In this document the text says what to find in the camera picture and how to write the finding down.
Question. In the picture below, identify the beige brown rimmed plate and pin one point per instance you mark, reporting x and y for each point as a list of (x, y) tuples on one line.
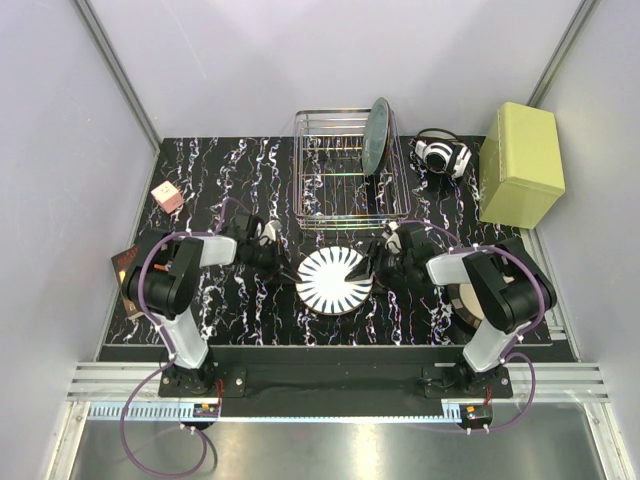
[(466, 304)]

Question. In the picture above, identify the dark book with house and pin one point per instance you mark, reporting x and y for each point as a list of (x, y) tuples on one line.
[(120, 263)]

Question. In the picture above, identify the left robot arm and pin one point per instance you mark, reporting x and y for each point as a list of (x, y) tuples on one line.
[(163, 277)]

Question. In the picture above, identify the pink cube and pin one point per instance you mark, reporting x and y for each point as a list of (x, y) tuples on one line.
[(168, 197)]

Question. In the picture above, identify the white black headphones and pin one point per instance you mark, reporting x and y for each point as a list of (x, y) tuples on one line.
[(442, 152)]

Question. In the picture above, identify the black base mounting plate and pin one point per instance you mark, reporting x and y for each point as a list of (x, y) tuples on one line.
[(334, 382)]

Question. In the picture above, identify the metal wire dish rack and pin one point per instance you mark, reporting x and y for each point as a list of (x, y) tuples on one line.
[(330, 189)]

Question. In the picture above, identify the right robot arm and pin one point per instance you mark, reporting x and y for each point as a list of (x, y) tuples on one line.
[(512, 292)]

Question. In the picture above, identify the light blue plate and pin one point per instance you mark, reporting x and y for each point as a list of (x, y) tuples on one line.
[(373, 137)]

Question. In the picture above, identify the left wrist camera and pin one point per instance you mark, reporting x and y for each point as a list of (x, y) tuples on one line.
[(270, 233)]

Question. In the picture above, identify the dark teal glazed plate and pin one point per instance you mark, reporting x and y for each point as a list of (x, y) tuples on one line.
[(388, 139)]

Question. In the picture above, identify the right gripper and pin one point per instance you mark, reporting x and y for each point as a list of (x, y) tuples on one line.
[(363, 271)]

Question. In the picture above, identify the yellow-green box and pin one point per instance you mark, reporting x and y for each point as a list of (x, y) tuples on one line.
[(520, 167)]

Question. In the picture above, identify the white blue striped plate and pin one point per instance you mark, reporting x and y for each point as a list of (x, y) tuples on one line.
[(324, 288)]

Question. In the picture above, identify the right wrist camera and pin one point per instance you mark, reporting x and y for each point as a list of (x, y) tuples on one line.
[(403, 236)]

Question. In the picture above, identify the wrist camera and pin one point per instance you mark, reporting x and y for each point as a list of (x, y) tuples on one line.
[(403, 236), (270, 233)]

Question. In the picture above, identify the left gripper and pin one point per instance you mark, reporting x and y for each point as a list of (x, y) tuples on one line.
[(273, 258)]

